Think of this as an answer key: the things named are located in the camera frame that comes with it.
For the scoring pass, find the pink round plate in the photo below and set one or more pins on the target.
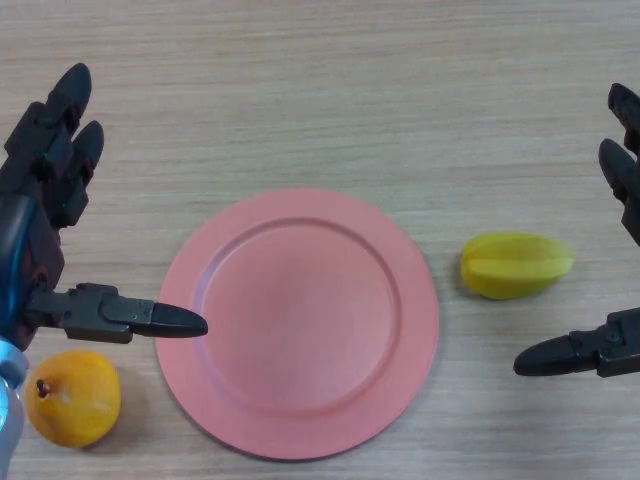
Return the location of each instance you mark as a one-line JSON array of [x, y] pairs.
[[300, 320]]

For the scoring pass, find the yellow starfruit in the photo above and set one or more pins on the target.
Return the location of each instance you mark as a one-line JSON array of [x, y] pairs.
[[515, 265]]

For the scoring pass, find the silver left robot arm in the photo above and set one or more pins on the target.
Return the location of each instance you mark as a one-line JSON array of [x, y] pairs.
[[7, 400]]

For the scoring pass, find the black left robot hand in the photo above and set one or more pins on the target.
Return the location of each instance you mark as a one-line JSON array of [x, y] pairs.
[[45, 165]]

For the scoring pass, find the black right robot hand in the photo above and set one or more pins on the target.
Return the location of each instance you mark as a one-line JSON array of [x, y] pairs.
[[575, 352]]

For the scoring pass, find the orange yellow pear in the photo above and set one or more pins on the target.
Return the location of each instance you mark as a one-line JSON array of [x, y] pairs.
[[75, 400]]

